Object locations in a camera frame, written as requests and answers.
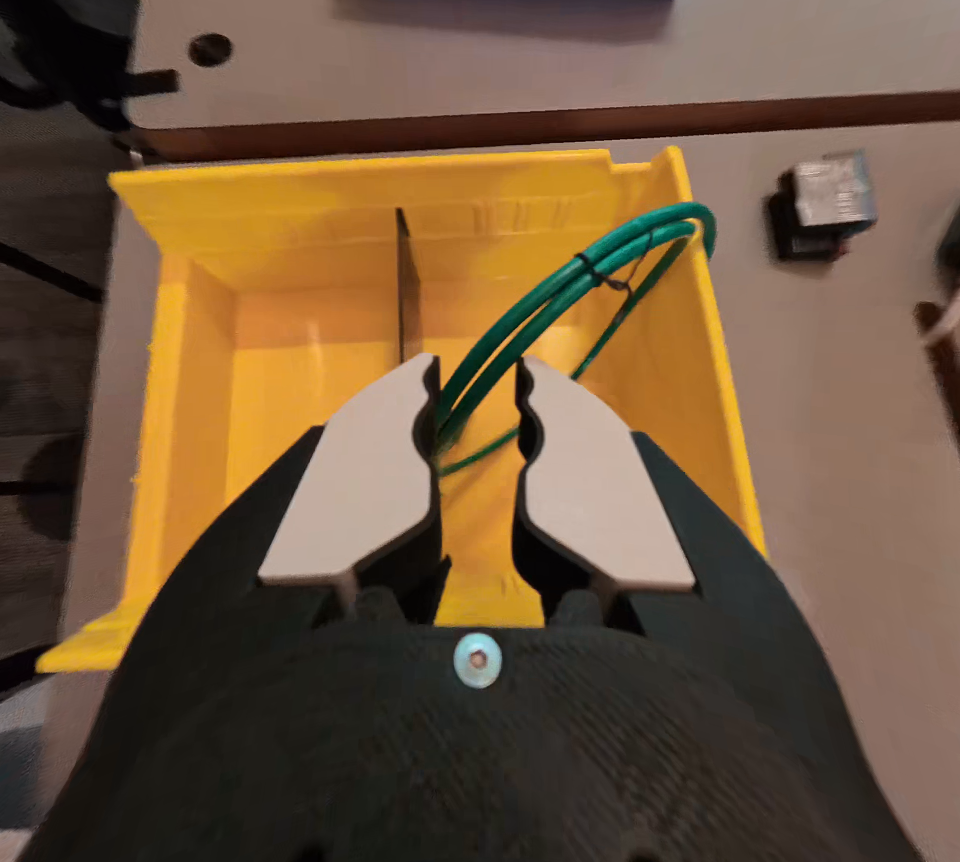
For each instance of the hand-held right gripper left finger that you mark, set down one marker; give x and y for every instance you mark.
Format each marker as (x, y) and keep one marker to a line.
(352, 495)

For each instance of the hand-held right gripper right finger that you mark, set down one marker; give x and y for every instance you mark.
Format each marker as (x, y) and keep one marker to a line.
(600, 502)

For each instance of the yellow storage bin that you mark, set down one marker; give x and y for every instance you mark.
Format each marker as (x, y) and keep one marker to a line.
(300, 352)

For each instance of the black twist tie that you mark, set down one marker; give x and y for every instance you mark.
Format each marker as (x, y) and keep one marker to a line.
(600, 277)

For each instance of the black power adapter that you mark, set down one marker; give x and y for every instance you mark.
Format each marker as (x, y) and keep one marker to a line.
(817, 217)

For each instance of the black office chair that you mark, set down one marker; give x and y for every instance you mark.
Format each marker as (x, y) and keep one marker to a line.
(60, 37)

